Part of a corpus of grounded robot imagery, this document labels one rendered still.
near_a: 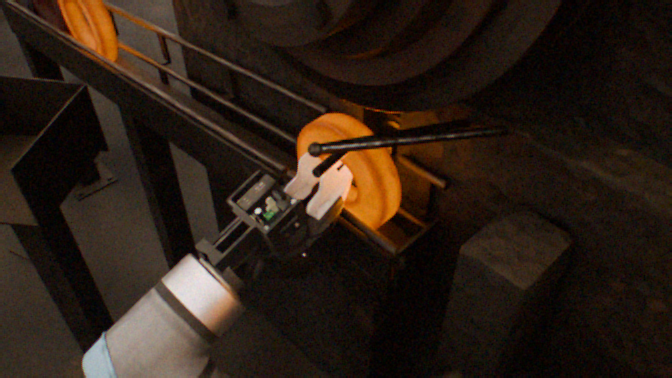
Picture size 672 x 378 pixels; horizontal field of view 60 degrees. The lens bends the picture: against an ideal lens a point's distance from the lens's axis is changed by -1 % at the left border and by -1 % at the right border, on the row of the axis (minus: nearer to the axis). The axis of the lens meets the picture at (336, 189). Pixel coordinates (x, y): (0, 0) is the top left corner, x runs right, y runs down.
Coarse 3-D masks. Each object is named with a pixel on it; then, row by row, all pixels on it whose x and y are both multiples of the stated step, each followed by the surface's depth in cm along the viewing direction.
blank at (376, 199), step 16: (304, 128) 72; (320, 128) 70; (336, 128) 68; (352, 128) 68; (368, 128) 68; (304, 144) 74; (352, 160) 68; (368, 160) 66; (384, 160) 67; (352, 176) 70; (368, 176) 67; (384, 176) 67; (352, 192) 75; (368, 192) 69; (384, 192) 67; (400, 192) 69; (352, 208) 73; (368, 208) 71; (384, 208) 69; (368, 224) 73
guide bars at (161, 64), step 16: (112, 16) 118; (128, 16) 111; (160, 32) 104; (128, 48) 114; (192, 48) 98; (160, 64) 107; (224, 64) 92; (192, 80) 101; (256, 80) 87; (208, 96) 97; (224, 96) 96; (288, 96) 83; (224, 112) 98; (240, 112) 92; (320, 112) 79; (336, 112) 78; (272, 128) 87; (400, 160) 72; (432, 176) 69; (400, 208) 73; (416, 208) 74; (416, 224) 72
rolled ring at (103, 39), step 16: (64, 0) 115; (80, 0) 107; (96, 0) 107; (64, 16) 119; (80, 16) 119; (96, 16) 107; (80, 32) 119; (96, 32) 108; (112, 32) 110; (96, 48) 113; (112, 48) 112
